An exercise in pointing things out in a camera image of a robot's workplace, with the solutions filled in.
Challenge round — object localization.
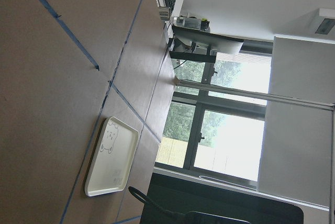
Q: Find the metal cup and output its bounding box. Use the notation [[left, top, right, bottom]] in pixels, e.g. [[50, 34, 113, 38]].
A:
[[158, 6, 171, 21]]

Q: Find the pale yellow bear tray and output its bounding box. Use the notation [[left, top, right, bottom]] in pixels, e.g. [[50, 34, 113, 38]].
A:
[[85, 117, 139, 197]]

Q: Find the black monitor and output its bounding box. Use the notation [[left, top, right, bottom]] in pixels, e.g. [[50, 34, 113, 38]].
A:
[[170, 26, 244, 63]]

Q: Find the water bottle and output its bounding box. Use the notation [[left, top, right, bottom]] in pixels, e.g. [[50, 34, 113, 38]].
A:
[[172, 16, 210, 31]]

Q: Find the aluminium frame post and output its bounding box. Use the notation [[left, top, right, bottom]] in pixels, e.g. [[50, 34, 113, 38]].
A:
[[176, 79, 334, 111]]

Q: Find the right camera cable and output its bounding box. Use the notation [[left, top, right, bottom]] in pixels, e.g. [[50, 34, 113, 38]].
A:
[[128, 186, 186, 218]]

